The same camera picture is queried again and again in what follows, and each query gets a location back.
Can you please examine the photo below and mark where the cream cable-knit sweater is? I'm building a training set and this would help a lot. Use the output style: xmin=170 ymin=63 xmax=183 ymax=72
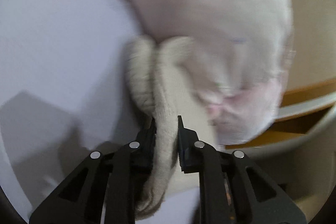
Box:
xmin=125 ymin=36 xmax=215 ymax=220

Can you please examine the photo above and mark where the white bed sheet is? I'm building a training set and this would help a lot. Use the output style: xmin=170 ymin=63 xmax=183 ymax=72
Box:
xmin=0 ymin=0 xmax=206 ymax=224

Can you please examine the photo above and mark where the pink floral pillow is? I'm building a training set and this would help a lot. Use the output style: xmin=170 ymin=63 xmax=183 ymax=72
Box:
xmin=130 ymin=0 xmax=293 ymax=145

